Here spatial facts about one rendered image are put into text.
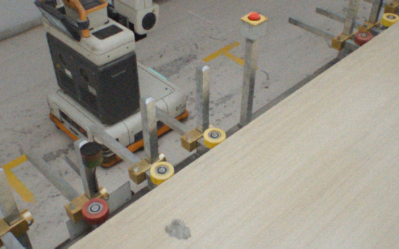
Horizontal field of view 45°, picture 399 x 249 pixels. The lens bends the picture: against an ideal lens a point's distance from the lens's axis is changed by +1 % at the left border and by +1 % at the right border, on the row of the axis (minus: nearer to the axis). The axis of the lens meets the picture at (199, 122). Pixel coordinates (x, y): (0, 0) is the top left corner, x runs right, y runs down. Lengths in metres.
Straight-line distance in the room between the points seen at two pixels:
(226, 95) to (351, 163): 1.84
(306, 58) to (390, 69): 1.74
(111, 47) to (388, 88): 1.31
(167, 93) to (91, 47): 0.69
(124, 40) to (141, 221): 1.26
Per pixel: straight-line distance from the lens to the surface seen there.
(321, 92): 1.99
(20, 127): 3.34
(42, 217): 2.75
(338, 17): 2.75
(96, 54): 2.46
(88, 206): 1.53
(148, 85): 3.04
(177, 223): 1.44
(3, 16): 4.28
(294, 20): 2.59
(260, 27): 1.77
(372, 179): 1.67
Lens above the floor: 2.05
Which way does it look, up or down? 40 degrees down
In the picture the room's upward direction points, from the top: straight up
